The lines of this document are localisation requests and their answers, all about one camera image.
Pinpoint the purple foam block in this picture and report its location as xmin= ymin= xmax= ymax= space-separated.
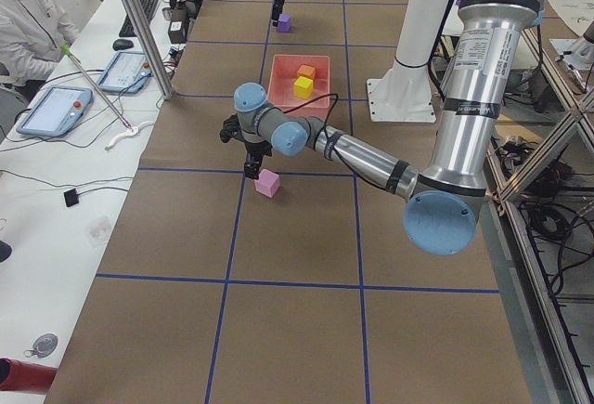
xmin=277 ymin=13 xmax=291 ymax=33

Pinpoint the light pink foam block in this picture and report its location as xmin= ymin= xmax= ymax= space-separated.
xmin=254 ymin=169 xmax=280 ymax=198

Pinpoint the orange foam block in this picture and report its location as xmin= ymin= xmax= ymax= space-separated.
xmin=297 ymin=64 xmax=316 ymax=80

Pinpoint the yellow foam block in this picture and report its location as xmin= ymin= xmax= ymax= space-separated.
xmin=292 ymin=77 xmax=314 ymax=99

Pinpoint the pink plastic bin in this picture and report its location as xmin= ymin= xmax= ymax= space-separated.
xmin=267 ymin=54 xmax=330 ymax=111

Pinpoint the black box on desk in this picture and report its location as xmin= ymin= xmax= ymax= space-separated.
xmin=168 ymin=8 xmax=189 ymax=45

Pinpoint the white curved hook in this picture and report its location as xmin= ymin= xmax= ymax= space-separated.
xmin=104 ymin=121 xmax=155 ymax=151

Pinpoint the black keyboard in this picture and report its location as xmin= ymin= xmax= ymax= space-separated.
xmin=118 ymin=0 xmax=161 ymax=38

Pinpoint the far blue teach pendant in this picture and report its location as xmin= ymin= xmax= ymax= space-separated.
xmin=97 ymin=50 xmax=152 ymax=94

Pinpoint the blue teach pendant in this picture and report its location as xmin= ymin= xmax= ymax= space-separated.
xmin=17 ymin=86 xmax=93 ymax=137
xmin=97 ymin=50 xmax=152 ymax=94

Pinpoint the black computer mouse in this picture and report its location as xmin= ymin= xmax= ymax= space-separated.
xmin=112 ymin=38 xmax=135 ymax=51

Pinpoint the small black square device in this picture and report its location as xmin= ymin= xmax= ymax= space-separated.
xmin=63 ymin=188 xmax=81 ymax=208

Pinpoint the near blue teach pendant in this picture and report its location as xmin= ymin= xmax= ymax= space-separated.
xmin=17 ymin=86 xmax=93 ymax=137

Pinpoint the green tipped metal rod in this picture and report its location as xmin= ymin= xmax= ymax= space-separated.
xmin=59 ymin=45 xmax=132 ymax=130

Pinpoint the person in white shirt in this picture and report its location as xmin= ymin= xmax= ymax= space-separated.
xmin=1 ymin=0 xmax=79 ymax=100

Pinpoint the round metal disc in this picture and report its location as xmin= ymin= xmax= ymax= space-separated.
xmin=23 ymin=332 xmax=58 ymax=358

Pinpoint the red cylinder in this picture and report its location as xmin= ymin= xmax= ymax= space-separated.
xmin=1 ymin=358 xmax=58 ymax=395

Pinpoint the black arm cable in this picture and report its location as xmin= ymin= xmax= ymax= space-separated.
xmin=278 ymin=92 xmax=395 ymax=187

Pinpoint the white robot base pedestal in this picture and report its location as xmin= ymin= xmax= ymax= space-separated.
xmin=367 ymin=0 xmax=449 ymax=124

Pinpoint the aluminium frame post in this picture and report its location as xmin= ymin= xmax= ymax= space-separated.
xmin=122 ymin=0 xmax=174 ymax=100

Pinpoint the floor cable bundle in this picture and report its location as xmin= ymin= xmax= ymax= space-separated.
xmin=491 ymin=138 xmax=594 ymax=312

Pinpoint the aluminium truss frame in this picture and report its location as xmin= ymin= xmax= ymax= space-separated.
xmin=488 ymin=19 xmax=593 ymax=403

